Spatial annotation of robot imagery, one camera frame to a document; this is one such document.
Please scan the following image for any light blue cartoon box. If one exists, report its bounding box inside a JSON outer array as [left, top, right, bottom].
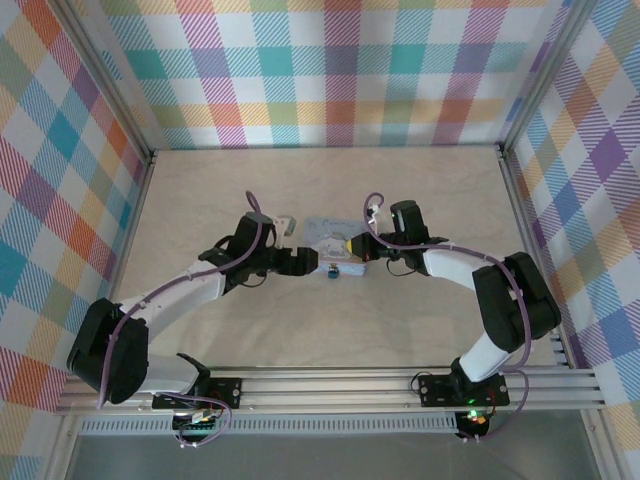
[[302, 215, 370, 278]]

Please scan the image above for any grey metal sheet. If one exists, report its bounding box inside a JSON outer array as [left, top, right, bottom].
[[62, 433, 604, 480]]

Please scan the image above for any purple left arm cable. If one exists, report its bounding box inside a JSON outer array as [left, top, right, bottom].
[[97, 190, 234, 449]]

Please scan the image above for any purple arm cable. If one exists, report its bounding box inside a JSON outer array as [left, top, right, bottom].
[[362, 192, 532, 444], [97, 190, 234, 449]]

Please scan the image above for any long aluminium base rail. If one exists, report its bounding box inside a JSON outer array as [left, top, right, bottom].
[[53, 367, 607, 415]]

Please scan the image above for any aluminium side rail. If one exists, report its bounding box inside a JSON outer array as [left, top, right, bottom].
[[87, 149, 159, 374], [497, 143, 579, 371]]

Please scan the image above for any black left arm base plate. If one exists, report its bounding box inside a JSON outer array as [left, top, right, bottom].
[[151, 377, 244, 410]]

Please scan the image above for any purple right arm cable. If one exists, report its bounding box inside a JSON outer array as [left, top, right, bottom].
[[362, 192, 532, 444]]

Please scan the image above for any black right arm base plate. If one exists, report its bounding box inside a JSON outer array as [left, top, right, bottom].
[[418, 372, 509, 408]]

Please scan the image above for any grey slotted cable duct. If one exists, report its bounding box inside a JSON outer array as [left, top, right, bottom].
[[78, 417, 460, 435]]

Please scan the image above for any aluminium corner post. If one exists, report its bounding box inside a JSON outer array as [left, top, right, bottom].
[[58, 0, 157, 160], [497, 0, 601, 157]]

